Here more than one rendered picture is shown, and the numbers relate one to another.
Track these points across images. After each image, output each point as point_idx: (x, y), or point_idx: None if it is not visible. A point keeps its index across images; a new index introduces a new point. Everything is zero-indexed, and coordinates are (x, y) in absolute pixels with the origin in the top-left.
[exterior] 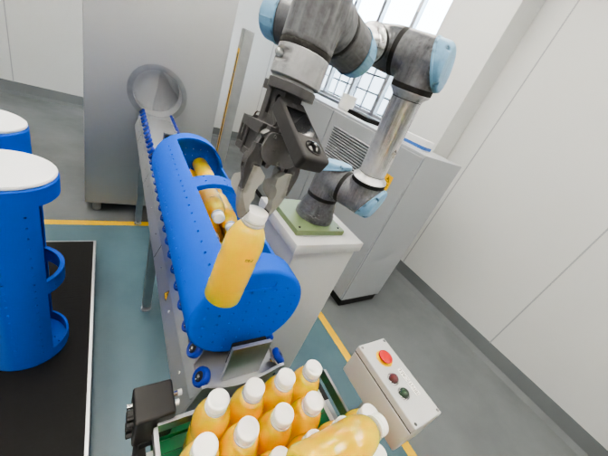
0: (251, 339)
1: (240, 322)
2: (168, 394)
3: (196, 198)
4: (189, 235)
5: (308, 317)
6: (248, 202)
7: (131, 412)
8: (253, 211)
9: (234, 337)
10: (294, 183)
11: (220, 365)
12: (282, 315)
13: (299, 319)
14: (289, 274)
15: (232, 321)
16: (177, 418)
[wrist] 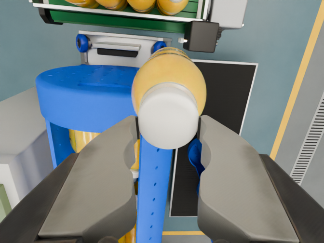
0: (115, 54)
1: (124, 73)
2: (193, 37)
3: (141, 236)
4: (161, 181)
5: (14, 102)
6: (215, 129)
7: (218, 35)
8: (182, 118)
9: (127, 69)
10: (28, 195)
11: (137, 60)
12: (68, 69)
13: (28, 102)
14: (53, 89)
15: (132, 74)
16: (188, 18)
